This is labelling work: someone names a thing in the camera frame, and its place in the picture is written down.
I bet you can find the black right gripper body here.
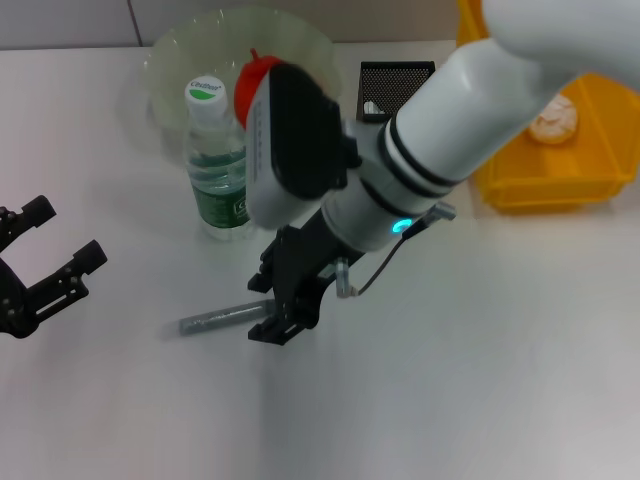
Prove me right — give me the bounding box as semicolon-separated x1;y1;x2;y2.
263;205;366;327

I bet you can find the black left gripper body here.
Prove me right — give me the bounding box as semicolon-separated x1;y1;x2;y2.
0;254;39;340

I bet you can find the silver marker pen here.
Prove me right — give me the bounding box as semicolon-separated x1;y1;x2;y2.
178;299;275;337

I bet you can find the water bottle with green label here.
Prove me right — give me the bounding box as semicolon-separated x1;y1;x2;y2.
183;75;255;242

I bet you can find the red tomato-shaped toy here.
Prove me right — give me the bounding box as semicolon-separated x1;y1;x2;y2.
233;47;287;132

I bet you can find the white paper ball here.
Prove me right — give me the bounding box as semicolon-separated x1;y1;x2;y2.
528;94;579;146

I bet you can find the translucent green fruit plate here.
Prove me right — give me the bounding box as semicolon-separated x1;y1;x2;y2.
142;4;344;161

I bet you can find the black mesh pen holder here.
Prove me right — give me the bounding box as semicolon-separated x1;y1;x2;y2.
358;60;437;124

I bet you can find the yellow plastic bin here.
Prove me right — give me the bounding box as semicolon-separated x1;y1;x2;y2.
454;0;640;215

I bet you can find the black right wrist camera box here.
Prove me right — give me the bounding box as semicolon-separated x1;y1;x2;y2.
245;63;362;230

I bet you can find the right wrist cable with plug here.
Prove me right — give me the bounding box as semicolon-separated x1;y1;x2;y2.
335;202;459;300

